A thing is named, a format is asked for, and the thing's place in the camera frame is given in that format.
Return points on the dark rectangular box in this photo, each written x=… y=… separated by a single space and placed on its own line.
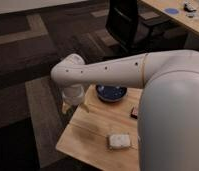
x=134 y=113

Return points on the white sponge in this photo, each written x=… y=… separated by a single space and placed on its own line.
x=119 y=141

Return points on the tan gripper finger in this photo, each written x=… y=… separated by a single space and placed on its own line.
x=85 y=107
x=65 y=107

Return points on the blue ceramic bowl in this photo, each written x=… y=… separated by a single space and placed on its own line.
x=110 y=93

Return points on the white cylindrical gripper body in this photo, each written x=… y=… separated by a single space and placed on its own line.
x=73 y=95

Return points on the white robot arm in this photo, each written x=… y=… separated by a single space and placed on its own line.
x=168 y=119

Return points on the wooden desk in background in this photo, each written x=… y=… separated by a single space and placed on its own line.
x=191 y=24

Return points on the black office chair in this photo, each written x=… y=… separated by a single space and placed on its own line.
x=135 y=27

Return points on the small items on desk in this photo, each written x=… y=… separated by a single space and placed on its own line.
x=191 y=9

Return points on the blue round coaster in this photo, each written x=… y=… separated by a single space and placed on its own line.
x=171 y=11

